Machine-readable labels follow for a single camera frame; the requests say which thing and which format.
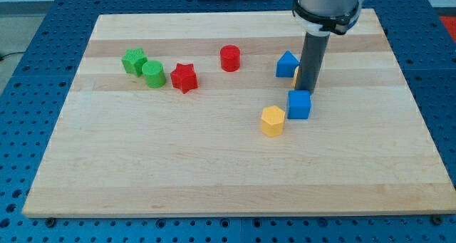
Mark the blue cube block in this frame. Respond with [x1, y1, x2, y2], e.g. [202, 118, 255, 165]
[286, 91, 311, 119]

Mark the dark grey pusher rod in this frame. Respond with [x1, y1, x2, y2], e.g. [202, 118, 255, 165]
[294, 33, 329, 94]

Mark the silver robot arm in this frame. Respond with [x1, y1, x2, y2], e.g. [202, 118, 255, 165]
[292, 0, 365, 37]

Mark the yellow hexagon block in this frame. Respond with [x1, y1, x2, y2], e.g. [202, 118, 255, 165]
[260, 105, 285, 137]

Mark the red star block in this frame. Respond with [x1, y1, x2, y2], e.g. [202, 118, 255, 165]
[170, 63, 199, 94]

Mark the wooden board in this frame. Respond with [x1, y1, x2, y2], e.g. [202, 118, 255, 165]
[22, 9, 455, 218]

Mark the red cylinder block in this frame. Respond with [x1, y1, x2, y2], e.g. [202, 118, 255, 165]
[219, 45, 241, 72]

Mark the blue triangle block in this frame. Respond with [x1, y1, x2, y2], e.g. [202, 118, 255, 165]
[275, 51, 300, 78]

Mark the yellow block behind rod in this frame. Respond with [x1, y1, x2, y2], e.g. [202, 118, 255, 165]
[291, 66, 299, 88]

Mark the green cylinder block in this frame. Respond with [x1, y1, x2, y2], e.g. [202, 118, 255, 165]
[142, 61, 166, 88]

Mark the green star block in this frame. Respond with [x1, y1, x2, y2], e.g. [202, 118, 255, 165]
[121, 48, 147, 77]

